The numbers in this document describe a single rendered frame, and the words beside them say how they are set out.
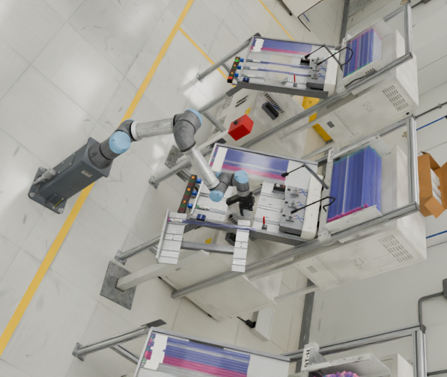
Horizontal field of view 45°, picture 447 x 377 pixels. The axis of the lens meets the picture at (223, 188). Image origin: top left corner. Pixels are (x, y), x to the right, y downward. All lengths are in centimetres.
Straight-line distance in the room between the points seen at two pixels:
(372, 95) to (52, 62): 237
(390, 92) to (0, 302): 300
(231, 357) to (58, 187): 148
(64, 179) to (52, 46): 126
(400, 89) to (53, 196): 256
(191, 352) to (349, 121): 240
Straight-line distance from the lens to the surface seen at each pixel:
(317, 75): 435
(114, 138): 303
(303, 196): 339
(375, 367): 254
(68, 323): 344
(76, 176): 329
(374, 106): 433
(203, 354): 277
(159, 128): 302
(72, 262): 354
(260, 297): 378
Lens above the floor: 288
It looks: 37 degrees down
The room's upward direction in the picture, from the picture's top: 63 degrees clockwise
